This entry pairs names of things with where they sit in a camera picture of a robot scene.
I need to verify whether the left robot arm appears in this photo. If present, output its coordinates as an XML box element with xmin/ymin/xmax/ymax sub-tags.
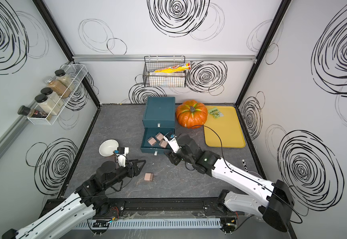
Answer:
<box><xmin>2</xmin><ymin>159</ymin><xmax>146</xmax><ymax>239</ymax></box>

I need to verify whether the black wire wall basket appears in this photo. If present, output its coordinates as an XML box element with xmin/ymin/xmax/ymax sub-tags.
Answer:
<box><xmin>143</xmin><ymin>55</ymin><xmax>189</xmax><ymax>88</ymax></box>

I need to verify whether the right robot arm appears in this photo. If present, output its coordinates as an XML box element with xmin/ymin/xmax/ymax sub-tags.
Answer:
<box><xmin>164</xmin><ymin>132</ymin><xmax>295</xmax><ymax>232</ymax></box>

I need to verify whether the teal drawer cabinet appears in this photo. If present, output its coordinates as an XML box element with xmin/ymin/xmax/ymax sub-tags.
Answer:
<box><xmin>141</xmin><ymin>97</ymin><xmax>175</xmax><ymax>155</ymax></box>

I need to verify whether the yellow tray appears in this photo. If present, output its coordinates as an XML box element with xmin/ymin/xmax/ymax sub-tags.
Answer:
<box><xmin>204</xmin><ymin>106</ymin><xmax>246</xmax><ymax>148</ymax></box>

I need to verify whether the clear wall spice shelf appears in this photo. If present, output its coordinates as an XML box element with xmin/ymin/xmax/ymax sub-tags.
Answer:
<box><xmin>25</xmin><ymin>64</ymin><xmax>90</xmax><ymax>130</ymax></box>

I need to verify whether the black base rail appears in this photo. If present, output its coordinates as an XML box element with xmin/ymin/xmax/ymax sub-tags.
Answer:
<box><xmin>41</xmin><ymin>196</ymin><xmax>285</xmax><ymax>217</ymax></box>

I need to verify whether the spice jar brown powder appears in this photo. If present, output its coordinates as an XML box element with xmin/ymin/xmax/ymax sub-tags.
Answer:
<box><xmin>44</xmin><ymin>69</ymin><xmax>75</xmax><ymax>99</ymax></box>

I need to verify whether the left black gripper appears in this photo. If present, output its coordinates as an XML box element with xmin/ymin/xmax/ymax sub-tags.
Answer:
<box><xmin>104</xmin><ymin>158</ymin><xmax>146</xmax><ymax>190</ymax></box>

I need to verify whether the spice jar cream powder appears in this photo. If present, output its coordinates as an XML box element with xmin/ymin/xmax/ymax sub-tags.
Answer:
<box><xmin>35</xmin><ymin>94</ymin><xmax>61</xmax><ymax>116</ymax></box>

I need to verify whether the white bowl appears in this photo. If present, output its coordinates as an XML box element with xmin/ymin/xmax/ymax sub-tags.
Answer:
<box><xmin>99</xmin><ymin>139</ymin><xmax>119</xmax><ymax>157</ymax></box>

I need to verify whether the small dark spice bottle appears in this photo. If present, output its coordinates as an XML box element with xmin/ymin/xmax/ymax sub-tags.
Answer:
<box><xmin>18</xmin><ymin>106</ymin><xmax>48</xmax><ymax>119</ymax></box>

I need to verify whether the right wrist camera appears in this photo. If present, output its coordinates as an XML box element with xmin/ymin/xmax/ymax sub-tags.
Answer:
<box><xmin>164</xmin><ymin>131</ymin><xmax>180</xmax><ymax>153</ymax></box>

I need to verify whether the spice jar white powder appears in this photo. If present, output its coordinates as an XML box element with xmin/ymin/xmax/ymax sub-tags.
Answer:
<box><xmin>40</xmin><ymin>87</ymin><xmax>64</xmax><ymax>109</ymax></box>

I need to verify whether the yellow snack tube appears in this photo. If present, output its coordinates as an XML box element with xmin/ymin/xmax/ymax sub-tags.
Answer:
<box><xmin>148</xmin><ymin>63</ymin><xmax>191</xmax><ymax>73</ymax></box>

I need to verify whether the grey cable duct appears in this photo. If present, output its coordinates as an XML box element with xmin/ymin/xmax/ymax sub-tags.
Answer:
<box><xmin>74</xmin><ymin>218</ymin><xmax>222</xmax><ymax>230</ymax></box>

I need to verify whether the orange pumpkin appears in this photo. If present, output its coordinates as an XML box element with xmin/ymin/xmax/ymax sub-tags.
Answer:
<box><xmin>175</xmin><ymin>100</ymin><xmax>208</xmax><ymax>129</ymax></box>

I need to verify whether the green snack packet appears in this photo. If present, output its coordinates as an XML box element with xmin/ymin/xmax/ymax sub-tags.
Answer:
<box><xmin>208</xmin><ymin>107</ymin><xmax>224</xmax><ymax>119</ymax></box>

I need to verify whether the metal spoon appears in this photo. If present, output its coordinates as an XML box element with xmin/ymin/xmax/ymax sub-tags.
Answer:
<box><xmin>242</xmin><ymin>159</ymin><xmax>249</xmax><ymax>172</ymax></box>

